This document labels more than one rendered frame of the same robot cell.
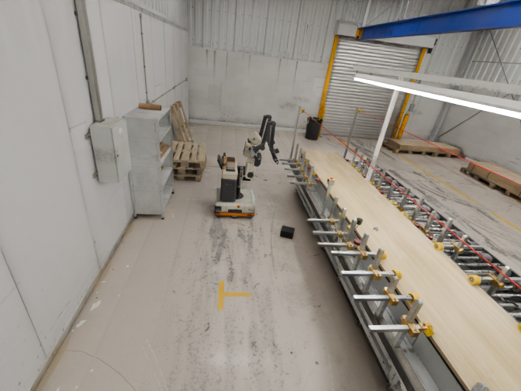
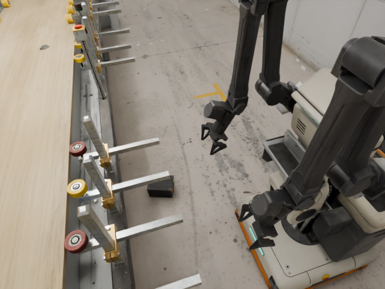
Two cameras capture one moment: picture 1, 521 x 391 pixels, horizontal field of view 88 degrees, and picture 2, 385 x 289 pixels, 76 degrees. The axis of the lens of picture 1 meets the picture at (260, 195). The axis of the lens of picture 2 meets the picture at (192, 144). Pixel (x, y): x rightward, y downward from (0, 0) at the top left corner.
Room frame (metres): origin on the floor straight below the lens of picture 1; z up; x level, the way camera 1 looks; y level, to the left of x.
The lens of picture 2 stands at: (4.66, -0.33, 1.82)
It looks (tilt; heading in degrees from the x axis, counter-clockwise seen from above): 47 degrees down; 174
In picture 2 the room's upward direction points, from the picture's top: 3 degrees counter-clockwise
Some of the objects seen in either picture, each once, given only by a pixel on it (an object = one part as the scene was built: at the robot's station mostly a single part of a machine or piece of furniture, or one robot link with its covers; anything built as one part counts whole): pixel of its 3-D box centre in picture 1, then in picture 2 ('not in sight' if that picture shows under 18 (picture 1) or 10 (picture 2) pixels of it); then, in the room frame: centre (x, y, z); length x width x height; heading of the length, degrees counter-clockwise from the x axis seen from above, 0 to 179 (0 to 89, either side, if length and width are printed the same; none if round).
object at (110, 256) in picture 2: not in sight; (110, 243); (4.23, -0.63, 0.83); 0.14 x 0.06 x 0.05; 9
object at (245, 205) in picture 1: (234, 201); (298, 231); (4.04, 0.43, 0.16); 0.67 x 0.64 x 0.25; 99
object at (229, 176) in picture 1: (230, 178); (334, 194); (4.03, 0.52, 0.59); 0.55 x 0.34 x 0.83; 9
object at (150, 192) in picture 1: (153, 161); not in sight; (3.87, 1.74, 0.78); 0.90 x 0.45 x 1.55; 9
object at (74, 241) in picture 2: not in sight; (79, 245); (4.23, -0.75, 0.85); 0.08 x 0.08 x 0.11
